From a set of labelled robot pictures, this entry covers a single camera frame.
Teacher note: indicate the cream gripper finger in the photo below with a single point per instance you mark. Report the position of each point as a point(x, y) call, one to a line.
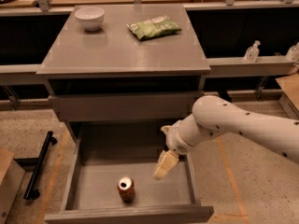
point(166, 129)
point(166, 162)

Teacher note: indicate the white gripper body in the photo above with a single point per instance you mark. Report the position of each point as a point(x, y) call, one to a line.
point(175, 139)

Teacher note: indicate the red coke can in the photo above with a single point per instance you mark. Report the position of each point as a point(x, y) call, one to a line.
point(126, 189)

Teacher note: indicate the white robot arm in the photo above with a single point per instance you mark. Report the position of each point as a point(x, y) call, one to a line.
point(212, 116)

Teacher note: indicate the closed grey top drawer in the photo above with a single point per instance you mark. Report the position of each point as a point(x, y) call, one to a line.
point(124, 106)

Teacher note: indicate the grey drawer cabinet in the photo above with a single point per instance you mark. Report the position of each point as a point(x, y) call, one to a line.
point(112, 60)

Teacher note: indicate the open grey middle drawer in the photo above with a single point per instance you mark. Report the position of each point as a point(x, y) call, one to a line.
point(104, 153)

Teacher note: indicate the green chip bag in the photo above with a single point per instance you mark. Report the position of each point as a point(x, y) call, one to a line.
point(155, 27)

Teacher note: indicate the cardboard box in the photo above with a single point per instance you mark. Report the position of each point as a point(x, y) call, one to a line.
point(289, 100)

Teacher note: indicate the white ceramic bowl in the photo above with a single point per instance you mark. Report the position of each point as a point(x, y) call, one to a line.
point(90, 18)

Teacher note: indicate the black metal bar stand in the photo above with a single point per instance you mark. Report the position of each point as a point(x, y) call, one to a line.
point(31, 192)

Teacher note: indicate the brown wooden box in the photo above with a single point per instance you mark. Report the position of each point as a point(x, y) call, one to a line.
point(11, 176)

